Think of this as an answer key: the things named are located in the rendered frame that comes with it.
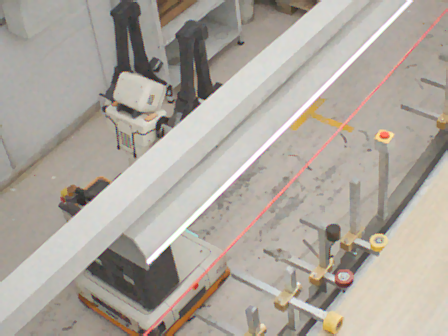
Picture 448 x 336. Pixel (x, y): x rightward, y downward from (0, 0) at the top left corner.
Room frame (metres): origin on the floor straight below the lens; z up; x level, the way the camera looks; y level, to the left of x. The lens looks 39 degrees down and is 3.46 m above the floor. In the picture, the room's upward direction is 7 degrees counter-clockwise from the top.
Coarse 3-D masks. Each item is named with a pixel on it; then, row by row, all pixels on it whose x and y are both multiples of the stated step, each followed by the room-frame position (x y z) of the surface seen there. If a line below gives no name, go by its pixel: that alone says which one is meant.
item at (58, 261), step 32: (352, 0) 1.65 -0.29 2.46; (288, 32) 1.54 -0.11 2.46; (320, 32) 1.53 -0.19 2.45; (256, 64) 1.42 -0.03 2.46; (288, 64) 1.43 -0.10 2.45; (224, 96) 1.32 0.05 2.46; (256, 96) 1.33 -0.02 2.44; (192, 128) 1.23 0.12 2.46; (224, 128) 1.25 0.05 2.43; (160, 160) 1.14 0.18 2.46; (192, 160) 1.17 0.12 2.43; (128, 192) 1.06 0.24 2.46; (160, 192) 1.09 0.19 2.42; (96, 224) 0.98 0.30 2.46; (128, 224) 1.02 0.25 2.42; (32, 256) 0.92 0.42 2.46; (64, 256) 0.91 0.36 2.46; (96, 256) 0.95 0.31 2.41; (0, 288) 0.85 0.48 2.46; (32, 288) 0.84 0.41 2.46; (0, 320) 0.77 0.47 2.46
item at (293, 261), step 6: (264, 246) 2.31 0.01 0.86; (270, 246) 2.31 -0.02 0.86; (264, 252) 2.30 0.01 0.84; (270, 252) 2.28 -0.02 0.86; (276, 252) 2.27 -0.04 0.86; (276, 258) 2.25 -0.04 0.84; (288, 258) 2.22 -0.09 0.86; (294, 258) 2.22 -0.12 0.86; (294, 264) 2.19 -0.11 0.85; (300, 264) 2.18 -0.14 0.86; (306, 264) 2.18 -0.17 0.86; (306, 270) 2.15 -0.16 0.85; (312, 270) 2.14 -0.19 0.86; (324, 276) 2.09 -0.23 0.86; (330, 276) 2.09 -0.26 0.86; (330, 282) 2.07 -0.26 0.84; (342, 288) 2.03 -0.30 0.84
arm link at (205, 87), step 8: (200, 32) 2.96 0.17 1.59; (208, 32) 2.98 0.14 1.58; (200, 40) 2.98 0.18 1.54; (200, 48) 2.98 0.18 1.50; (200, 56) 2.97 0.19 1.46; (200, 64) 2.97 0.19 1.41; (200, 72) 2.98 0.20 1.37; (208, 72) 3.00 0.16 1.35; (200, 80) 2.98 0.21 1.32; (208, 80) 2.99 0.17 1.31; (200, 88) 2.98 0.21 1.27; (208, 88) 2.97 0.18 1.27; (200, 96) 2.99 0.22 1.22; (208, 96) 2.97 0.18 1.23
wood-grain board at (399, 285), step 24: (432, 192) 2.46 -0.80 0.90; (408, 216) 2.34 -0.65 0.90; (432, 216) 2.31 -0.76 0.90; (408, 240) 2.19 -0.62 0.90; (432, 240) 2.17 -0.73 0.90; (384, 264) 2.08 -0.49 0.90; (408, 264) 2.06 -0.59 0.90; (432, 264) 2.03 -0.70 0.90; (360, 288) 1.97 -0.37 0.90; (384, 288) 1.95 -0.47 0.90; (408, 288) 1.93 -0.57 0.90; (432, 288) 1.91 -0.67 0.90; (336, 312) 1.86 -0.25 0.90; (360, 312) 1.84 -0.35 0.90; (384, 312) 1.82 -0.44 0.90; (408, 312) 1.80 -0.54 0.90; (432, 312) 1.78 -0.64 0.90
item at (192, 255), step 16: (176, 240) 2.95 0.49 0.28; (192, 240) 2.94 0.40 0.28; (176, 256) 2.83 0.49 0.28; (192, 256) 2.82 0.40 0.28; (208, 256) 2.80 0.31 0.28; (224, 256) 2.83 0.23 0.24; (192, 272) 2.70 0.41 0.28; (208, 272) 2.72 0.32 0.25; (224, 272) 2.81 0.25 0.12; (80, 288) 2.71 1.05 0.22; (96, 288) 2.65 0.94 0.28; (112, 288) 2.64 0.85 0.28; (176, 288) 2.60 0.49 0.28; (192, 288) 2.62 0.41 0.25; (208, 288) 2.71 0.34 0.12; (96, 304) 2.64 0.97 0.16; (128, 304) 2.52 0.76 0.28; (160, 304) 2.50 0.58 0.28; (192, 304) 2.59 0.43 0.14; (112, 320) 2.56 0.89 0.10; (144, 320) 2.41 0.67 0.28; (176, 320) 2.50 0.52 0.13
